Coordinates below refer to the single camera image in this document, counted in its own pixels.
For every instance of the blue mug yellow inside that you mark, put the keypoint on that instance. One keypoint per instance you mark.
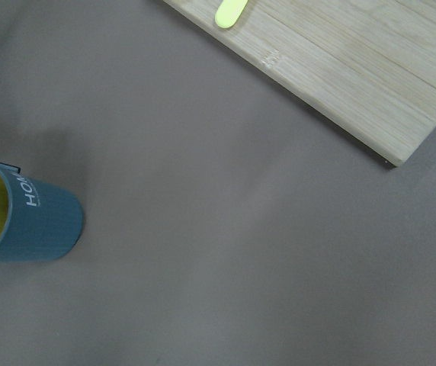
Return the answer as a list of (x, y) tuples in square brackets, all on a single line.
[(38, 221)]

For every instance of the bamboo cutting board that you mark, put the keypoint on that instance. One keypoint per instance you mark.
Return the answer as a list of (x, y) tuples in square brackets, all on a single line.
[(368, 66)]

